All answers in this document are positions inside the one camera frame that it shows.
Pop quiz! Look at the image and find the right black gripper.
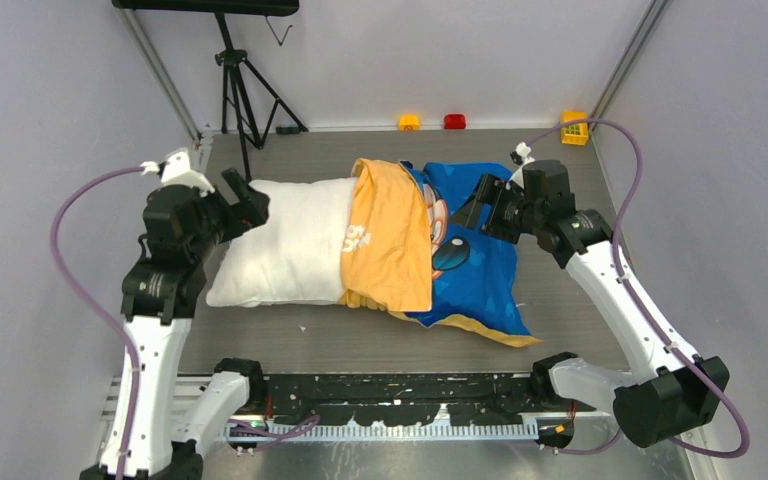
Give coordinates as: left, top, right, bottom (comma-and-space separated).
450, 173, 543, 245

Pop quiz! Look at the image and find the white pillow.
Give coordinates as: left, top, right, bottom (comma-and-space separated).
206, 178, 357, 308

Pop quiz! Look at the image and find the orange pillowcase with white print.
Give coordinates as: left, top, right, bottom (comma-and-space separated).
338, 158, 539, 348

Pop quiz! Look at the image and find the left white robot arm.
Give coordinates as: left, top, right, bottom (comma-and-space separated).
79, 168, 269, 479

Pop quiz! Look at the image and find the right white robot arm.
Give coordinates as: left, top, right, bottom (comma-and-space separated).
450, 160, 730, 448

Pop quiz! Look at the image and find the red toy block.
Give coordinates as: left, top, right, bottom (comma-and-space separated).
443, 113, 467, 130

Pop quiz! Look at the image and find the black tripod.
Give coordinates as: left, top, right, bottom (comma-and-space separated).
214, 13, 309, 180

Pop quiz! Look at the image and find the yellow green toy block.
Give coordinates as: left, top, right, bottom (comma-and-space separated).
560, 110, 590, 146

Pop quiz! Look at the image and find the small yellow toy block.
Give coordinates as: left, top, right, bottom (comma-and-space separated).
397, 115, 421, 131

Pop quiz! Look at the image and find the black panel on tripod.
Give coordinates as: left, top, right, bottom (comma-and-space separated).
111, 0, 300, 17

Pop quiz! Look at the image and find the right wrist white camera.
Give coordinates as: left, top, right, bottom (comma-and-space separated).
509, 142, 536, 188

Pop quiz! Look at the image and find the wrist white camera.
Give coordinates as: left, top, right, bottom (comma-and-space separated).
139, 147, 216, 197
509, 142, 536, 188

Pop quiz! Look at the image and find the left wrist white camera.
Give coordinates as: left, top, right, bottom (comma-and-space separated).
139, 147, 216, 197

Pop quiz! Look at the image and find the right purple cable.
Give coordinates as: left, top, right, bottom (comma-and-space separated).
513, 118, 752, 460

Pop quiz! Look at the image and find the purple cable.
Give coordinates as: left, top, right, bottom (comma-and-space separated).
513, 118, 752, 460
49, 165, 322, 480

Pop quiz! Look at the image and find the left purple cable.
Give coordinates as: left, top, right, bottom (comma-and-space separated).
49, 165, 322, 480

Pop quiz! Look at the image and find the white slotted cable duct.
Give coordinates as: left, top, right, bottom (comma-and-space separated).
214, 422, 558, 444

